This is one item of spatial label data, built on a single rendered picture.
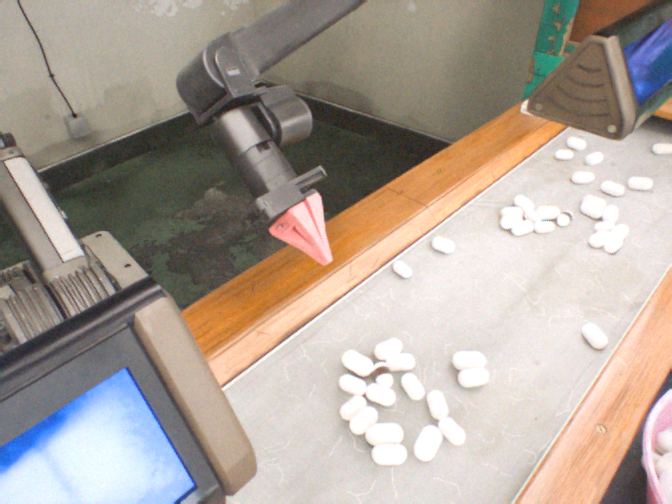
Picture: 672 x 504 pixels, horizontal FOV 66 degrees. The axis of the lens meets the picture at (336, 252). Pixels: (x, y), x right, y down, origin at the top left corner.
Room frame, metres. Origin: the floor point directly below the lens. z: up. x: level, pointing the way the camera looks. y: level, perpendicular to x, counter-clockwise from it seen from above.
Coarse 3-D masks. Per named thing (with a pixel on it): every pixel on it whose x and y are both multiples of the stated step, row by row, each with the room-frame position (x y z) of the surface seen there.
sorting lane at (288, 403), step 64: (640, 128) 1.01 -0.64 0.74; (512, 192) 0.76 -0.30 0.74; (576, 192) 0.76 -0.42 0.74; (640, 192) 0.76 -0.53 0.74; (448, 256) 0.58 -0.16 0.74; (512, 256) 0.58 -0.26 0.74; (576, 256) 0.58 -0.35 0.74; (640, 256) 0.58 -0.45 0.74; (320, 320) 0.46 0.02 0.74; (384, 320) 0.46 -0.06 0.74; (448, 320) 0.46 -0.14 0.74; (512, 320) 0.46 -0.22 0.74; (576, 320) 0.46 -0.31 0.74; (256, 384) 0.36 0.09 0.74; (320, 384) 0.36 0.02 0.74; (448, 384) 0.36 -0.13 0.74; (512, 384) 0.36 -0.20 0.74; (576, 384) 0.36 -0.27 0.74; (256, 448) 0.28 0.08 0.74; (320, 448) 0.28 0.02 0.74; (448, 448) 0.28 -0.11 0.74; (512, 448) 0.28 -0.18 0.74
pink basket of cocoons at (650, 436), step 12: (660, 408) 0.31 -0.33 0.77; (648, 420) 0.29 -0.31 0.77; (660, 420) 0.31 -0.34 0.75; (648, 432) 0.28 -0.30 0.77; (648, 444) 0.27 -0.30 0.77; (648, 456) 0.25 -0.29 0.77; (648, 468) 0.24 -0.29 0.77; (648, 480) 0.25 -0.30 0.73; (648, 492) 0.25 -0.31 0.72; (660, 492) 0.22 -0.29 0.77
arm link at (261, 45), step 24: (312, 0) 0.77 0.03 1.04; (336, 0) 0.81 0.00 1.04; (360, 0) 0.85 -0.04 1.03; (264, 24) 0.67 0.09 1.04; (288, 24) 0.70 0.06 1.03; (312, 24) 0.74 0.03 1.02; (216, 48) 0.58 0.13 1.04; (240, 48) 0.61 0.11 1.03; (264, 48) 0.64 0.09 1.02; (288, 48) 0.68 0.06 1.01; (192, 72) 0.57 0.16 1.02; (216, 72) 0.56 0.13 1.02; (264, 72) 0.65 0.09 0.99; (192, 96) 0.57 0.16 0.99; (216, 96) 0.56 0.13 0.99
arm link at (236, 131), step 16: (224, 112) 0.55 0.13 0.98; (240, 112) 0.55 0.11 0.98; (256, 112) 0.59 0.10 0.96; (224, 128) 0.54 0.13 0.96; (240, 128) 0.54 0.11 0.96; (256, 128) 0.55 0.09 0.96; (272, 128) 0.57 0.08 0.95; (224, 144) 0.53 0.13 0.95; (240, 144) 0.53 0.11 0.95; (256, 144) 0.53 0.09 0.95
